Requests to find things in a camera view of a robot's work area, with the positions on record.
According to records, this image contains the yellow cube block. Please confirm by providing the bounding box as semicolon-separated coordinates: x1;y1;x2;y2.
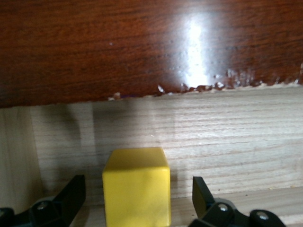
102;147;171;227

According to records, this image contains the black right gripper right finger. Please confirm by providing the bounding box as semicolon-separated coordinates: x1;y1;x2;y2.
189;176;291;227

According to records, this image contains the dark brown wooden cabinet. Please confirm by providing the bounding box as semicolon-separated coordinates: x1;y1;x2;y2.
0;0;303;109

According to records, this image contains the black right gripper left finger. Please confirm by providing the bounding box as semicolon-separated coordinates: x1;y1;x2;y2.
0;174;86;227

